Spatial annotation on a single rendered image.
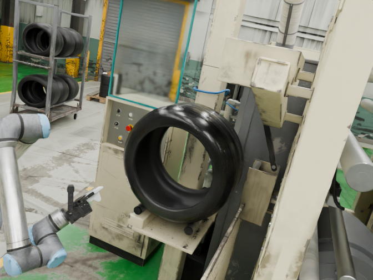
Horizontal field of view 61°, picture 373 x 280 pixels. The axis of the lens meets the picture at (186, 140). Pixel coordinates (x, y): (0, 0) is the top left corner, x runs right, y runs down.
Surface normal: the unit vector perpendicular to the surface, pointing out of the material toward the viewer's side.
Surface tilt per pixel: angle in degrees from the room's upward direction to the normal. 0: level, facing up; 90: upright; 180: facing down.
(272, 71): 72
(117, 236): 90
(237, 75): 90
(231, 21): 90
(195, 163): 90
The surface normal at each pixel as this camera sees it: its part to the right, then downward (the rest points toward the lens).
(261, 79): -0.28, -0.11
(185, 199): -0.10, -0.68
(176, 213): -0.33, 0.37
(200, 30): -0.16, 0.24
